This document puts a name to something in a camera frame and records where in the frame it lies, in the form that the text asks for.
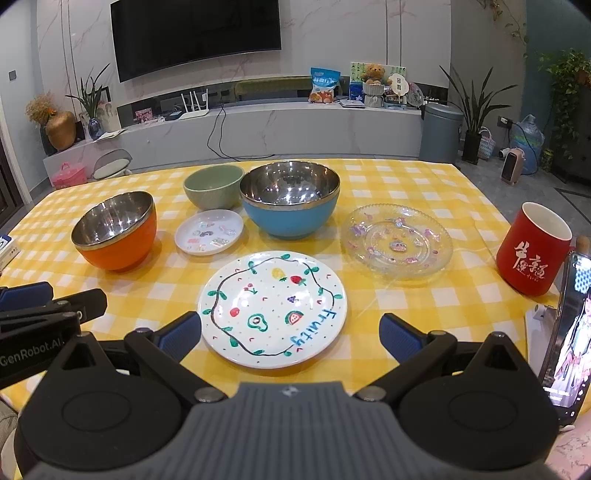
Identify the orange steel bowl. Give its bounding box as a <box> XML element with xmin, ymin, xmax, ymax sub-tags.
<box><xmin>71</xmin><ymin>191</ymin><xmax>157</xmax><ymax>272</ymax></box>

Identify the clear glass plate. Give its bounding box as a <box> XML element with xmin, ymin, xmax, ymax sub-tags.
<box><xmin>341</xmin><ymin>203</ymin><xmax>454</xmax><ymax>281</ymax></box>

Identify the white fruity painted plate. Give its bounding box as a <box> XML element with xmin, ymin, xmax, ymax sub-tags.
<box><xmin>197</xmin><ymin>251</ymin><xmax>348</xmax><ymax>370</ymax></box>

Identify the small white sticker plate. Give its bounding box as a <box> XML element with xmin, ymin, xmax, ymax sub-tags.
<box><xmin>174</xmin><ymin>209</ymin><xmax>243</xmax><ymax>256</ymax></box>

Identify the blue steel bowl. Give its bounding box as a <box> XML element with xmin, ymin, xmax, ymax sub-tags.
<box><xmin>239</xmin><ymin>160</ymin><xmax>341</xmax><ymax>240</ymax></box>

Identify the small white blue box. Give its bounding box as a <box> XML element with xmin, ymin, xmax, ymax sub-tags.
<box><xmin>0</xmin><ymin>235</ymin><xmax>20</xmax><ymax>273</ymax></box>

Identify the pink plastic basket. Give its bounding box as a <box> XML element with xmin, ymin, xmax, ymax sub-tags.
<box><xmin>51</xmin><ymin>162</ymin><xmax>87</xmax><ymax>189</ymax></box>

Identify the smartphone on stand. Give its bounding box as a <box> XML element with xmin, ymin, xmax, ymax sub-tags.
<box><xmin>540</xmin><ymin>252</ymin><xmax>590</xmax><ymax>428</ymax></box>

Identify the yellow checkered tablecloth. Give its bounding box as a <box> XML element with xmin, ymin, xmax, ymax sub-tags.
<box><xmin>0</xmin><ymin>158</ymin><xmax>574</xmax><ymax>412</ymax></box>

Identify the golden vase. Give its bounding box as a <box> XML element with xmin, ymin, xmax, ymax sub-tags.
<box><xmin>45</xmin><ymin>111</ymin><xmax>76</xmax><ymax>151</ymax></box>

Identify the green ceramic bowl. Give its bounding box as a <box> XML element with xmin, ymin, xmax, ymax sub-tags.
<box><xmin>183</xmin><ymin>164</ymin><xmax>245</xmax><ymax>210</ymax></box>

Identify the potted green plant left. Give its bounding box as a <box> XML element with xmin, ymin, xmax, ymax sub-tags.
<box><xmin>68</xmin><ymin>64</ymin><xmax>109</xmax><ymax>140</ymax></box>

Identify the pink space heater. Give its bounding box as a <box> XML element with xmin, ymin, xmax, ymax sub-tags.
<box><xmin>501</xmin><ymin>148</ymin><xmax>525</xmax><ymax>185</ymax></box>

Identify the white wifi router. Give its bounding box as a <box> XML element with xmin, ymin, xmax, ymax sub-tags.
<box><xmin>179</xmin><ymin>89</ymin><xmax>209</xmax><ymax>120</ymax></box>

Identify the grey trash bin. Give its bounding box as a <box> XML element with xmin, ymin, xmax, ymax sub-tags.
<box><xmin>419</xmin><ymin>103</ymin><xmax>464</xmax><ymax>164</ymax></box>

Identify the blue water jug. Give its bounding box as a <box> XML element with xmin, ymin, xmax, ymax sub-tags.
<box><xmin>510</xmin><ymin>114</ymin><xmax>545</xmax><ymax>175</ymax></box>

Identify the tall potted plant right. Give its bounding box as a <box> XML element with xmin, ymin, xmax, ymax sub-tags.
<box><xmin>440</xmin><ymin>66</ymin><xmax>517</xmax><ymax>165</ymax></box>

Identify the white tv cabinet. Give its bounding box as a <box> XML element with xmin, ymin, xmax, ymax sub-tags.
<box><xmin>43</xmin><ymin>102</ymin><xmax>423</xmax><ymax>175</ymax></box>

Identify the round paper fan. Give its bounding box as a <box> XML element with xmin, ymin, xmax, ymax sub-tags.
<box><xmin>387</xmin><ymin>73</ymin><xmax>410</xmax><ymax>105</ymax></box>

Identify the black television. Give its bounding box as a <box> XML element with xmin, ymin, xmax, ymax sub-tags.
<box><xmin>110</xmin><ymin>0</ymin><xmax>281</xmax><ymax>82</ymax></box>

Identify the teddy bear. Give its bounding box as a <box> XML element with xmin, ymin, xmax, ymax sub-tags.
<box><xmin>362</xmin><ymin>63</ymin><xmax>388</xmax><ymax>85</ymax></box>

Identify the blue snack bag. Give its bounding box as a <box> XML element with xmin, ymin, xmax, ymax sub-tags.
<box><xmin>308</xmin><ymin>67</ymin><xmax>341</xmax><ymax>104</ymax></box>

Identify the trailing ivy plant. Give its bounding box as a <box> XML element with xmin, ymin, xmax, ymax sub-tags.
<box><xmin>539</xmin><ymin>49</ymin><xmax>590</xmax><ymax>161</ymax></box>

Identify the red mug wooden handle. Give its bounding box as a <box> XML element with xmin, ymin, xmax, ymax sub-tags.
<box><xmin>496</xmin><ymin>202</ymin><xmax>574</xmax><ymax>297</ymax></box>

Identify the black power cable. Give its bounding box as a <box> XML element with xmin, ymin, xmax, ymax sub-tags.
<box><xmin>205</xmin><ymin>102</ymin><xmax>277</xmax><ymax>162</ymax></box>

